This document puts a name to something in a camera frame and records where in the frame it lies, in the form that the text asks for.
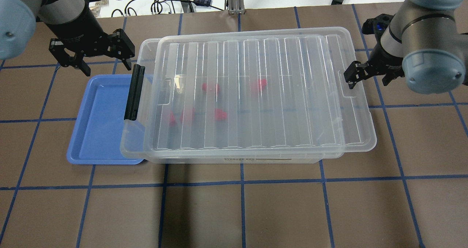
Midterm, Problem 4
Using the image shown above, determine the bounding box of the black box latch handle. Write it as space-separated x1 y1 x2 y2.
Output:
124 64 146 121

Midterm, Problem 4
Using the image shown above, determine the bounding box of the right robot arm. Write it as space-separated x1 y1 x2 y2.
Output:
344 0 467 94

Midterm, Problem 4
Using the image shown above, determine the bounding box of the clear plastic storage box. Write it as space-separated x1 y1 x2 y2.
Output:
120 32 366 164

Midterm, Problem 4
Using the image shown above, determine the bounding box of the red block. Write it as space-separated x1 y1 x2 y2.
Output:
214 108 229 121
180 108 196 123
201 83 221 95
250 78 268 93

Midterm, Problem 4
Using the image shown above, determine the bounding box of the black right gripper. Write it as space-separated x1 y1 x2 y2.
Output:
344 47 404 87

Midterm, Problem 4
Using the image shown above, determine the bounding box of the blue plastic tray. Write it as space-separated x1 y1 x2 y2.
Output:
67 74 144 165

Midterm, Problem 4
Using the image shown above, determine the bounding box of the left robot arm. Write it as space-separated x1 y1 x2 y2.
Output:
0 0 135 76

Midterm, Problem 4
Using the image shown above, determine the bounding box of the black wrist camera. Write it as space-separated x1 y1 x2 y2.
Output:
362 14 393 35

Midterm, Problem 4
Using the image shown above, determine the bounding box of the clear plastic box lid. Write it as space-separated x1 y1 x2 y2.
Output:
143 27 377 158

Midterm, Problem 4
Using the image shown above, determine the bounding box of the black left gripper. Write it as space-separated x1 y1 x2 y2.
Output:
49 29 135 77

